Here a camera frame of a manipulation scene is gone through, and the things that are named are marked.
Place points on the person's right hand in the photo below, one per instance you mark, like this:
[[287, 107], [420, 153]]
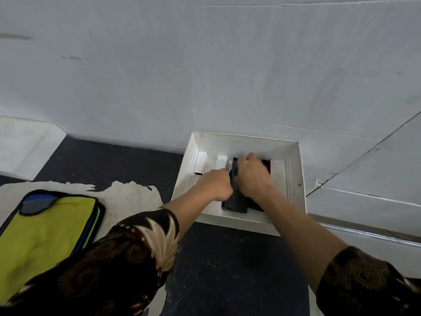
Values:
[[253, 179]]

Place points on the person's left hand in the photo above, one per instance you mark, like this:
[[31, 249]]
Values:
[[217, 185]]

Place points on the yellow grey cloth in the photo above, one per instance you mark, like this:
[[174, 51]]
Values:
[[256, 205], [235, 202]]

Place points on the white box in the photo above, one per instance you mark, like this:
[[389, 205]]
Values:
[[243, 144]]

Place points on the stack of microfibre cloths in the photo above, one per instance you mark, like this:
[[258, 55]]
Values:
[[39, 240]]

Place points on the person's left forearm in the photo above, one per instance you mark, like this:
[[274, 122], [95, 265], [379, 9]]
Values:
[[187, 210]]

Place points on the person's right forearm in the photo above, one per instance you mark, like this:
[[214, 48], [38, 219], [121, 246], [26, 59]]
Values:
[[302, 233]]

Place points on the person's patterned left sleeve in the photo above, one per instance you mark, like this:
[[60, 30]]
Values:
[[108, 263]]

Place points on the person's patterned sleeve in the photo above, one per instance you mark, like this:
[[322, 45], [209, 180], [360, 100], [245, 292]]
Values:
[[108, 263], [361, 283]]

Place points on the person's patterned right sleeve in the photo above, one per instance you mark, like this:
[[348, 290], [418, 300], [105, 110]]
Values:
[[361, 283]]

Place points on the white flat box lid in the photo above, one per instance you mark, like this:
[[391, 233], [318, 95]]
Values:
[[23, 144]]

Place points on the metal floor rail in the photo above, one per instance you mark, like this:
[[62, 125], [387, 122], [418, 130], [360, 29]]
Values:
[[371, 235]]

